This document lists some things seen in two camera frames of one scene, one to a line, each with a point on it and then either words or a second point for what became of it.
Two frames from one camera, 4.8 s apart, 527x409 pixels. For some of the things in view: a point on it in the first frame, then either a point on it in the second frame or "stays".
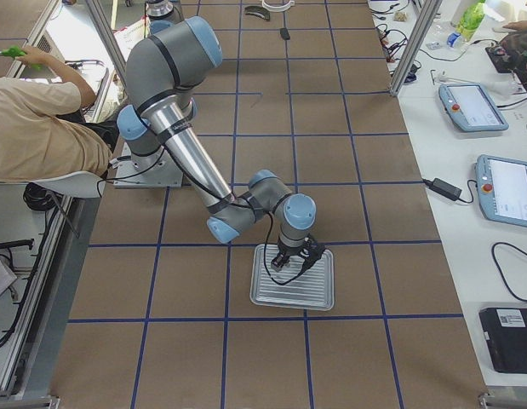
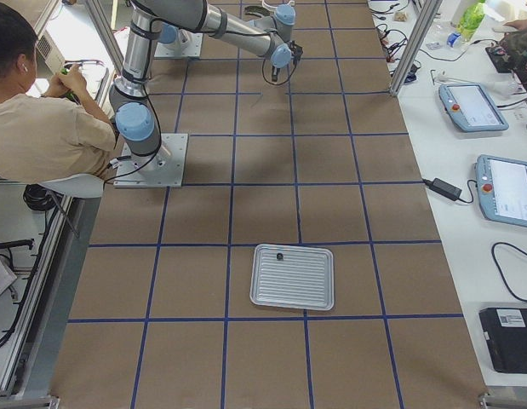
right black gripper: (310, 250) -> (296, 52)
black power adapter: (443, 188) stays
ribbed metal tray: (312, 290) stays
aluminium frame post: (429, 11) stays
